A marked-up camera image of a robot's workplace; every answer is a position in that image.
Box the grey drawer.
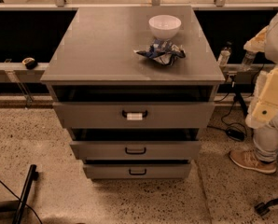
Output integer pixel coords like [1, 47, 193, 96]
[83, 163, 191, 179]
[53, 102, 215, 129]
[70, 141, 201, 161]

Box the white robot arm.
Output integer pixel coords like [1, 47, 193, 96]
[243, 13, 278, 129]

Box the grey drawer cabinet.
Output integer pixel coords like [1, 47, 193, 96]
[40, 5, 226, 181]

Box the grey top drawer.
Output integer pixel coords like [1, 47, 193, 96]
[53, 102, 215, 129]

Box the grey bottom drawer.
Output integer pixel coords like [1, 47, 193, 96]
[83, 163, 191, 179]

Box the crumpled blue chip bag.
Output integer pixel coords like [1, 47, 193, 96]
[135, 39, 186, 66]

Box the white bowl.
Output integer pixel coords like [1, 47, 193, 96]
[148, 15, 182, 40]

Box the left clear water bottle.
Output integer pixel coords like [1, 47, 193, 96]
[217, 42, 232, 68]

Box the clear water bottle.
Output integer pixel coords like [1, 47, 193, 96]
[217, 42, 232, 68]
[242, 50, 257, 71]

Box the black power adapter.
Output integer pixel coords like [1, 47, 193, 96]
[226, 128, 244, 141]

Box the right clear water bottle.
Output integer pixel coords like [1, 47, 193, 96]
[242, 50, 257, 71]

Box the black tape measure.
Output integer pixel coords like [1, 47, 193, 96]
[22, 57, 38, 70]

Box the tan sneaker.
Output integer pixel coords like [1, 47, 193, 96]
[229, 150, 277, 175]

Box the black stand leg left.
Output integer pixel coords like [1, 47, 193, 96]
[12, 164, 38, 224]

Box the person leg in jeans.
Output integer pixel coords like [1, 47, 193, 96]
[253, 113, 278, 162]

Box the black chair base caster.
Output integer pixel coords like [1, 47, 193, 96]
[255, 198, 278, 217]

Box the black cable on floor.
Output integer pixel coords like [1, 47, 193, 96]
[206, 63, 266, 137]

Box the thin black cable left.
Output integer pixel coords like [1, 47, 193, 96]
[0, 171, 44, 224]

